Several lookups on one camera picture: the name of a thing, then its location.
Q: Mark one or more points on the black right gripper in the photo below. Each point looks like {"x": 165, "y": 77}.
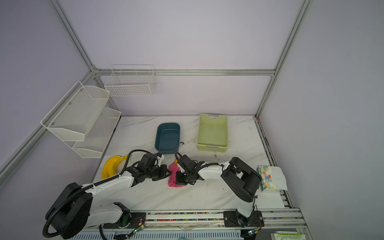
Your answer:
{"x": 178, "y": 180}

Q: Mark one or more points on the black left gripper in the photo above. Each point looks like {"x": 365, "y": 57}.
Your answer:
{"x": 164, "y": 170}

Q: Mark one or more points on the pink paper napkin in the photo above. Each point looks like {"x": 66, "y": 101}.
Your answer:
{"x": 174, "y": 168}

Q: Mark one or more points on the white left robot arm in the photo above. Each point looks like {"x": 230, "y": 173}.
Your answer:
{"x": 79, "y": 206}

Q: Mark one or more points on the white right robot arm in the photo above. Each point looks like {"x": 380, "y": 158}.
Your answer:
{"x": 243, "y": 180}

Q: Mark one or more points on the dark teal plastic bin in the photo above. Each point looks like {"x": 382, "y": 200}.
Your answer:
{"x": 168, "y": 138}

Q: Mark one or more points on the yellow banana bunch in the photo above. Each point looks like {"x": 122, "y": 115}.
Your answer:
{"x": 110, "y": 167}

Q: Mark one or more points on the light green perforated basket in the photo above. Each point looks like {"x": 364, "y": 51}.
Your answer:
{"x": 213, "y": 134}

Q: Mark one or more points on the white mesh lower shelf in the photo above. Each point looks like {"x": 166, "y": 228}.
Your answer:
{"x": 98, "y": 138}

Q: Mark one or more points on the white mesh shelf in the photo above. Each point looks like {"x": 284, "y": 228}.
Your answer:
{"x": 72, "y": 118}
{"x": 98, "y": 138}

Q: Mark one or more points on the colourful tissue pack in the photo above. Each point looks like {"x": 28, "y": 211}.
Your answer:
{"x": 273, "y": 179}

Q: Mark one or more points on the white mesh upper shelf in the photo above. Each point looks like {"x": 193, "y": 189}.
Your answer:
{"x": 72, "y": 118}

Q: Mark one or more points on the white wire wall basket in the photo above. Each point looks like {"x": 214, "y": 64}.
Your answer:
{"x": 131, "y": 81}

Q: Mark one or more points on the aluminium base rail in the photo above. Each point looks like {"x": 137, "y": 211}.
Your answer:
{"x": 283, "y": 224}

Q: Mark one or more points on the aluminium frame post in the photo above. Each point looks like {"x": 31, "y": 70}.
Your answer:
{"x": 303, "y": 11}

